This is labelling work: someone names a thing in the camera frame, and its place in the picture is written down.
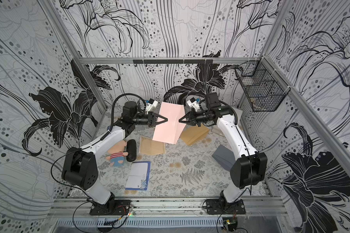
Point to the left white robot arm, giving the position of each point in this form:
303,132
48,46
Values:
80,168

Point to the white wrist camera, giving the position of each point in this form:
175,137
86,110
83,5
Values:
194,104
151,104

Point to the pink envelope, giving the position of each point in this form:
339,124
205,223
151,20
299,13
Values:
170,131

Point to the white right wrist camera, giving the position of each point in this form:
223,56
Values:
194,104

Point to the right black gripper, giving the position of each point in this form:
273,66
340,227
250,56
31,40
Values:
193,117

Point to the small electronics board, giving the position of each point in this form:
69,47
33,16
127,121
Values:
229,224

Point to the black wire mesh basket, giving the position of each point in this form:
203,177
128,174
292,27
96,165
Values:
262,91

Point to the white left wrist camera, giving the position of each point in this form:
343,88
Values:
151,104

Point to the yellow kraft envelope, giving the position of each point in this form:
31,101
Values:
194,134

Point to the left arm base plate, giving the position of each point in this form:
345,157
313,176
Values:
111,208

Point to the pink plush doll toy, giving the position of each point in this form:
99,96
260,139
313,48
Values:
117,154

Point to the white blue-bordered letter paper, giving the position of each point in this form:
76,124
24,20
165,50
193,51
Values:
138,177

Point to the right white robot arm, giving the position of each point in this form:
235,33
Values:
249,167

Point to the dark grey envelope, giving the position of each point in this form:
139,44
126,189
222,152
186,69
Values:
224,157

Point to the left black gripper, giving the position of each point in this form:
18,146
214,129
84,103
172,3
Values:
150,119

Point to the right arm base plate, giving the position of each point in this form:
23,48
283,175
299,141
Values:
217,207

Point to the black bar on rail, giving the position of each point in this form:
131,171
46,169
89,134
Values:
173,61

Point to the white mini drawer cabinet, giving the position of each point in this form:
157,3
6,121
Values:
218,131

